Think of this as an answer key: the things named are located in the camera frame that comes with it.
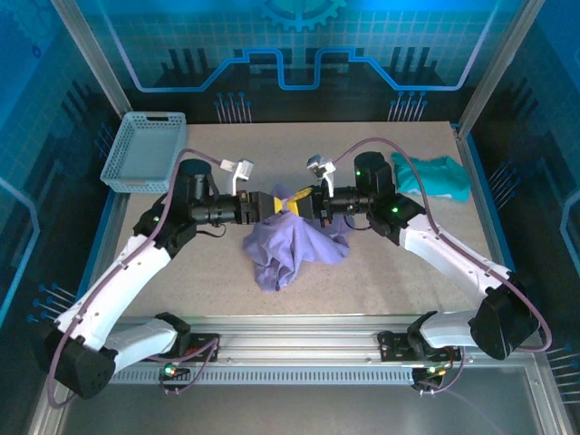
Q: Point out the grey metal front panel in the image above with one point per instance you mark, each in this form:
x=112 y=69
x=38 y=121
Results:
x=294 y=412

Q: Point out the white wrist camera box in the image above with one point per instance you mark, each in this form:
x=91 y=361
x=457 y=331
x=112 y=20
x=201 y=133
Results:
x=242 y=174
x=321 y=170

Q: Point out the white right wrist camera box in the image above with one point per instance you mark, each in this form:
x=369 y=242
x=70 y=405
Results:
x=321 y=170

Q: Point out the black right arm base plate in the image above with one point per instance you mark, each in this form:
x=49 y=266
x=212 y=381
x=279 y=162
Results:
x=389 y=349

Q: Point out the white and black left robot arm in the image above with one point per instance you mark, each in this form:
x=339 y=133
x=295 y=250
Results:
x=113 y=290

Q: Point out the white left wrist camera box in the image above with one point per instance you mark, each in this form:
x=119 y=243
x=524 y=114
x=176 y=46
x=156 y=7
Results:
x=242 y=174

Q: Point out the aluminium mounting rail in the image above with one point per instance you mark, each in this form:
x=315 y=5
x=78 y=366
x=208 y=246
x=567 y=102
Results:
x=294 y=340

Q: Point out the teal folded cloth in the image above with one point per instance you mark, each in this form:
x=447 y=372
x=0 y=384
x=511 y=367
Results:
x=439 y=176

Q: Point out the aluminium frame post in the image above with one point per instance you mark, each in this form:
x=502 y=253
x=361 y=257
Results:
x=93 y=59
x=496 y=68

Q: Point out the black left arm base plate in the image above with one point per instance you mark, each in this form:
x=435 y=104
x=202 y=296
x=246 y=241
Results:
x=201 y=340

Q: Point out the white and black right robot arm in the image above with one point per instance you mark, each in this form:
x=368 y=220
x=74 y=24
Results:
x=453 y=258

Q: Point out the purple t-shirt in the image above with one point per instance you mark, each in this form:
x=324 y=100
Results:
x=294 y=244

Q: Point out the light blue perforated plastic basket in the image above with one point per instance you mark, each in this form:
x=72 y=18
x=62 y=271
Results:
x=140 y=154

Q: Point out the small status light board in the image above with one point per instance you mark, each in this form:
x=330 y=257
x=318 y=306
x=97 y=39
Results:
x=430 y=371
x=172 y=370

